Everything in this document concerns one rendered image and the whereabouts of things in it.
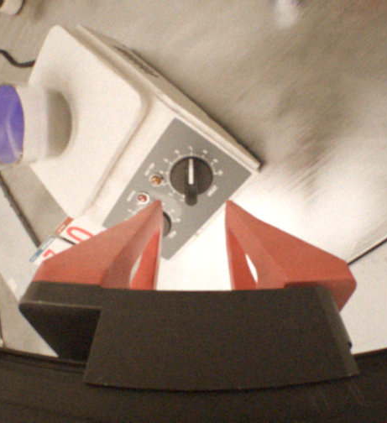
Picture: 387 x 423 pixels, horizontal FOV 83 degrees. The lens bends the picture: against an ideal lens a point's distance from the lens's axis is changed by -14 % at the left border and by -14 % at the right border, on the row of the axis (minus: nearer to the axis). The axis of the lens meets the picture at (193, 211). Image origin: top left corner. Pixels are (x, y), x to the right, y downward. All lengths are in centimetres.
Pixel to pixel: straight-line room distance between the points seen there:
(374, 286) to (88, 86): 29
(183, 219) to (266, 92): 13
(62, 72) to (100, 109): 5
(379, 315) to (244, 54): 27
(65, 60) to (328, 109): 21
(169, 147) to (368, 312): 23
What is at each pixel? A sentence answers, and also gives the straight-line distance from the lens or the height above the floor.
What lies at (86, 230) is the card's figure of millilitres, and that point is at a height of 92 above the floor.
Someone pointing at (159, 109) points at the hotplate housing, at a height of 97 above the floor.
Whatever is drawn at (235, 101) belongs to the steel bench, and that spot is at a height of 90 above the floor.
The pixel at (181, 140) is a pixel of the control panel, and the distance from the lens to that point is 18.
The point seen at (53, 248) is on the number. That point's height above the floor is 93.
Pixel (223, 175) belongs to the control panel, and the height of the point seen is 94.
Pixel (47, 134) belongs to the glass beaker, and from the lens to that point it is 19.
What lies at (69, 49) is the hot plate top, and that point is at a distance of 22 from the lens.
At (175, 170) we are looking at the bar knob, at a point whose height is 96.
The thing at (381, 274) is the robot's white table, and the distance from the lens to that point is 26.
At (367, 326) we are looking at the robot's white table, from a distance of 29.
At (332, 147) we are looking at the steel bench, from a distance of 22.
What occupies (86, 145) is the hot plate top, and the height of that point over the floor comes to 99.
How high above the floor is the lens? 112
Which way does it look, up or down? 62 degrees down
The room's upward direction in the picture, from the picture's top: 122 degrees counter-clockwise
